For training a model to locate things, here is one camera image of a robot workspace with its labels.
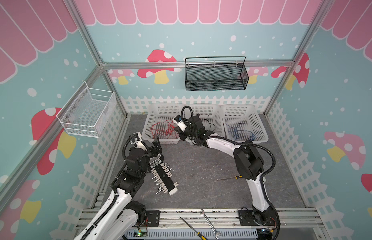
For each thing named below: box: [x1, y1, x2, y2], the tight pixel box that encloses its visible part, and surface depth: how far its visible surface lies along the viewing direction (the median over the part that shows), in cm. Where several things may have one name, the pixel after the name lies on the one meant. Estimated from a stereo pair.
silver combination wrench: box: [199, 209, 221, 240], surface depth 74 cm
